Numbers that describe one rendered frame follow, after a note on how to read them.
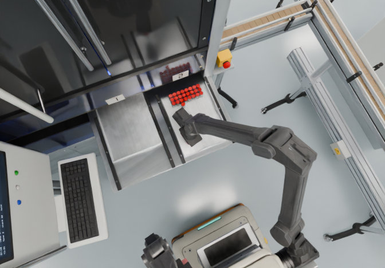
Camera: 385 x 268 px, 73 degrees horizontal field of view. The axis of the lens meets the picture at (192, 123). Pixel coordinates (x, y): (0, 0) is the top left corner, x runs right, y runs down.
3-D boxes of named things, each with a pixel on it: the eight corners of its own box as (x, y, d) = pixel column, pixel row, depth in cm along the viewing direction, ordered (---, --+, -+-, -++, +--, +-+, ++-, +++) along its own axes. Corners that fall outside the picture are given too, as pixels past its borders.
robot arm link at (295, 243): (297, 253, 90) (305, 242, 92) (291, 233, 85) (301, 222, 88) (274, 240, 97) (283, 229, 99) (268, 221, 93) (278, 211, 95)
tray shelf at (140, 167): (86, 108, 140) (85, 107, 138) (204, 65, 149) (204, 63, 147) (114, 193, 129) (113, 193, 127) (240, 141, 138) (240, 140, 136)
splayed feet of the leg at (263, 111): (258, 108, 235) (263, 103, 221) (306, 89, 241) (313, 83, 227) (262, 116, 233) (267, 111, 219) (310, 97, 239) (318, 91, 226)
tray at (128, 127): (94, 103, 139) (91, 102, 135) (140, 87, 142) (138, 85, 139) (114, 162, 131) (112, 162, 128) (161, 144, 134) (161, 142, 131)
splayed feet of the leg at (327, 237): (321, 234, 209) (330, 237, 195) (373, 209, 215) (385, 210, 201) (326, 244, 207) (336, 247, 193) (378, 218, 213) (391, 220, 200)
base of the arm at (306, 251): (292, 272, 91) (321, 256, 93) (288, 257, 88) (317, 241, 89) (278, 253, 99) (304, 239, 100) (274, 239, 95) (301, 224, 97)
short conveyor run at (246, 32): (205, 64, 151) (208, 50, 136) (195, 42, 155) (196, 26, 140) (307, 27, 160) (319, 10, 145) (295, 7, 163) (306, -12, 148)
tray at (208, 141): (161, 99, 141) (160, 97, 137) (204, 83, 144) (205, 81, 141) (184, 157, 133) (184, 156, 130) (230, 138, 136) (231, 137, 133)
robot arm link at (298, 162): (304, 165, 62) (325, 142, 66) (258, 140, 71) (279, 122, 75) (288, 251, 90) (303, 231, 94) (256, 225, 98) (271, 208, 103)
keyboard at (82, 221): (61, 164, 137) (58, 164, 135) (87, 158, 139) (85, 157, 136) (71, 243, 128) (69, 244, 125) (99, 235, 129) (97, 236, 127)
